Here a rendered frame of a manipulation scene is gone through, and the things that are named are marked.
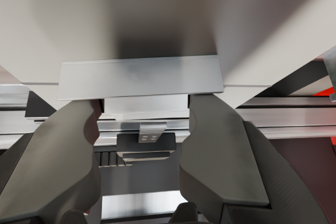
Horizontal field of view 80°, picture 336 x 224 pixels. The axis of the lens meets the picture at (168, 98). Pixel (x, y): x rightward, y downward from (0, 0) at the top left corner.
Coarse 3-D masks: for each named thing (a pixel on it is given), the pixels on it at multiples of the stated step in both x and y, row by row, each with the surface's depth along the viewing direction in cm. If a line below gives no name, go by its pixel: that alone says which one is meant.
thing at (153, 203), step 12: (156, 192) 22; (168, 192) 22; (108, 204) 20; (120, 204) 21; (132, 204) 21; (144, 204) 21; (156, 204) 21; (168, 204) 21; (108, 216) 20; (120, 216) 20; (132, 216) 20; (144, 216) 20; (156, 216) 20; (168, 216) 20
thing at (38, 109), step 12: (36, 96) 22; (36, 108) 21; (48, 108) 21; (36, 120) 23; (108, 120) 24; (120, 120) 24; (132, 120) 25; (144, 120) 25; (156, 120) 25; (168, 120) 26; (180, 120) 26
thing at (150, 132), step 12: (144, 132) 30; (156, 132) 30; (168, 132) 42; (120, 144) 40; (132, 144) 40; (144, 144) 40; (156, 144) 41; (168, 144) 41; (120, 156) 48; (132, 156) 40; (144, 156) 41; (156, 156) 41; (168, 156) 41
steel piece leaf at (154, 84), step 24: (72, 72) 11; (96, 72) 11; (120, 72) 11; (144, 72) 11; (168, 72) 11; (192, 72) 11; (216, 72) 11; (72, 96) 10; (96, 96) 10; (120, 96) 10; (144, 96) 10; (168, 96) 16
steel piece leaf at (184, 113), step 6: (114, 114) 21; (120, 114) 21; (126, 114) 21; (132, 114) 21; (138, 114) 21; (144, 114) 21; (150, 114) 22; (156, 114) 22; (162, 114) 22; (168, 114) 22; (174, 114) 22; (180, 114) 22; (186, 114) 22
